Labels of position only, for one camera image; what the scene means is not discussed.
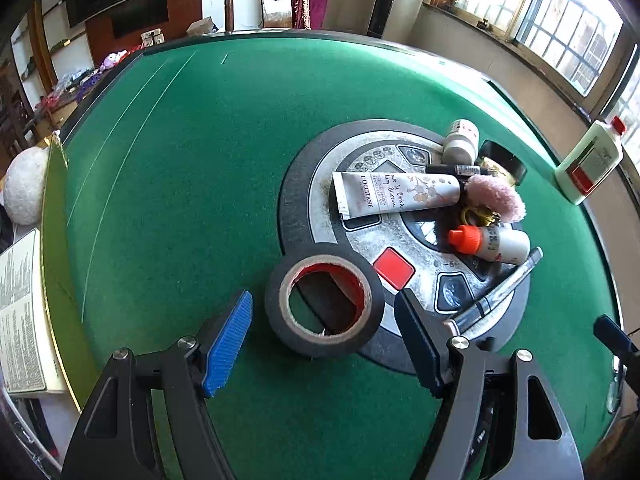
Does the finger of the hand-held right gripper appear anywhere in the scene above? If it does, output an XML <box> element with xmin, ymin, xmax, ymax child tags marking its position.
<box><xmin>593</xmin><ymin>314</ymin><xmax>640</xmax><ymax>361</ymax></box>

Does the black tape roll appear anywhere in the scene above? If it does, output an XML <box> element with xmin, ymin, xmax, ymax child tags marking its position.
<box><xmin>264</xmin><ymin>246</ymin><xmax>386</xmax><ymax>359</ymax></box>

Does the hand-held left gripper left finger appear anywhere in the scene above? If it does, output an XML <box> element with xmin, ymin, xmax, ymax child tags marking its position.
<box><xmin>60</xmin><ymin>289</ymin><xmax>254</xmax><ymax>480</ymax></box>

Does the yellow hair tie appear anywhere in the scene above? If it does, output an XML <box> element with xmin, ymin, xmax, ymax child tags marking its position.
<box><xmin>460</xmin><ymin>204</ymin><xmax>501</xmax><ymax>228</ymax></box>

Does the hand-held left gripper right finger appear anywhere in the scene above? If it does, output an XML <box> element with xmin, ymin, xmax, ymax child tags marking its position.
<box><xmin>393</xmin><ymin>289</ymin><xmax>583</xmax><ymax>480</ymax></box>

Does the thin black tube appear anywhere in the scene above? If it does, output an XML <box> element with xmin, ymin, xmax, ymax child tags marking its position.
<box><xmin>426</xmin><ymin>162</ymin><xmax>481</xmax><ymax>177</ymax></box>

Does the window with metal bars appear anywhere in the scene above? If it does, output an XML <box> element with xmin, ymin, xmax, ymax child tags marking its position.
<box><xmin>422</xmin><ymin>0</ymin><xmax>640</xmax><ymax>116</ymax></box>

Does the long white carton box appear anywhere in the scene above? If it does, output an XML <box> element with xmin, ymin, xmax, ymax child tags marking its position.
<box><xmin>0</xmin><ymin>228</ymin><xmax>68</xmax><ymax>397</ymax></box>

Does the black lid glass jar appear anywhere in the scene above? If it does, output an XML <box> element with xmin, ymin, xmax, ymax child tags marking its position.
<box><xmin>477</xmin><ymin>140</ymin><xmax>528</xmax><ymax>186</ymax></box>

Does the white fluffy ball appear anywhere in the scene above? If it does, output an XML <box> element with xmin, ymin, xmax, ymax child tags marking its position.
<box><xmin>2</xmin><ymin>147</ymin><xmax>51</xmax><ymax>226</ymax></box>

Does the black silver pen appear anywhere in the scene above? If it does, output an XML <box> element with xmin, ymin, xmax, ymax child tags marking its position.
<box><xmin>442</xmin><ymin>246</ymin><xmax>544</xmax><ymax>336</ymax></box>

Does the green gold cardboard storage box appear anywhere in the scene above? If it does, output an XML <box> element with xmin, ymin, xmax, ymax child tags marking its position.
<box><xmin>0</xmin><ymin>132</ymin><xmax>101</xmax><ymax>461</ymax></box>

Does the white ceramic bottle red label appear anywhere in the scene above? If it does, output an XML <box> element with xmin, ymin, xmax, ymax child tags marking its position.
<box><xmin>553</xmin><ymin>116</ymin><xmax>627</xmax><ymax>206</ymax></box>

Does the silver hand cream tube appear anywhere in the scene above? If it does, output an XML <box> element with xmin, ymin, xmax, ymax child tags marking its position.
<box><xmin>332</xmin><ymin>171</ymin><xmax>461</xmax><ymax>219</ymax></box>

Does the round table control panel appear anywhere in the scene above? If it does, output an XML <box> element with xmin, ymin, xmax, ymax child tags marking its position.
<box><xmin>276</xmin><ymin>119</ymin><xmax>532</xmax><ymax>376</ymax></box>

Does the small white red-label bottle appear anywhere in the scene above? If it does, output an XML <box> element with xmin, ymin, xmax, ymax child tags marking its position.
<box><xmin>442</xmin><ymin>119</ymin><xmax>481</xmax><ymax>163</ymax></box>

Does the pink fluffy puff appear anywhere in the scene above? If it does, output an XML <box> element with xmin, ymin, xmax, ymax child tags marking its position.
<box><xmin>465</xmin><ymin>174</ymin><xmax>527</xmax><ymax>223</ymax></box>

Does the white bottle orange cap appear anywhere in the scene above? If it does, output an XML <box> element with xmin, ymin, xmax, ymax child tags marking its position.
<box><xmin>447</xmin><ymin>224</ymin><xmax>531</xmax><ymax>264</ymax></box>

